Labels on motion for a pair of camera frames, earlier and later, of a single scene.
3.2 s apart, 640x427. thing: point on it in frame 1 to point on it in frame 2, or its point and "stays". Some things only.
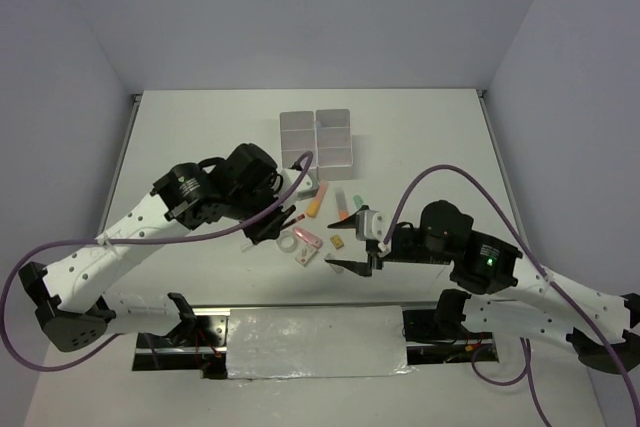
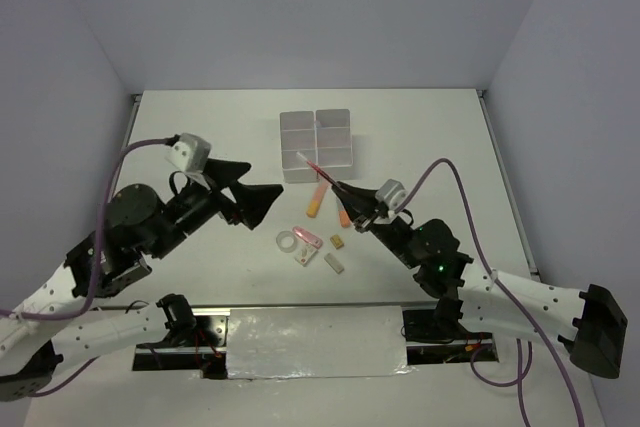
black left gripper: x=270 y=229 to x=255 y=200
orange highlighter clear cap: x=343 y=210 stays
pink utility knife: x=308 y=237 stays
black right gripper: x=359 y=267 to x=357 y=201
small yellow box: x=337 y=241 stays
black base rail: x=198 y=344 stays
